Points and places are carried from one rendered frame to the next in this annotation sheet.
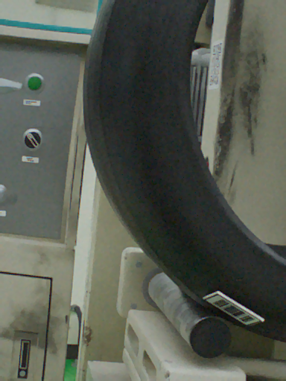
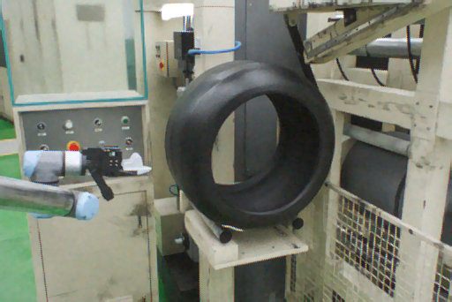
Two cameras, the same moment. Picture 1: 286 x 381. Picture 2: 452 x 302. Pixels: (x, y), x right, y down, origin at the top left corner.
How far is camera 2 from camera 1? 0.58 m
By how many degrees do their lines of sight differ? 19
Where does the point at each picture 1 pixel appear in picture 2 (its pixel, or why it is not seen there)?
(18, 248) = (131, 183)
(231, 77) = not seen: hidden behind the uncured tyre
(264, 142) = (221, 147)
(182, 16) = (207, 147)
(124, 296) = (183, 207)
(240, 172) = (214, 158)
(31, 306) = (139, 202)
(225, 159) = not seen: hidden behind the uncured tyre
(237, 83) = not seen: hidden behind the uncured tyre
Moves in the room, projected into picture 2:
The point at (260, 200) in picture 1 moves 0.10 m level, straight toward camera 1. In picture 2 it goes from (222, 165) to (225, 173)
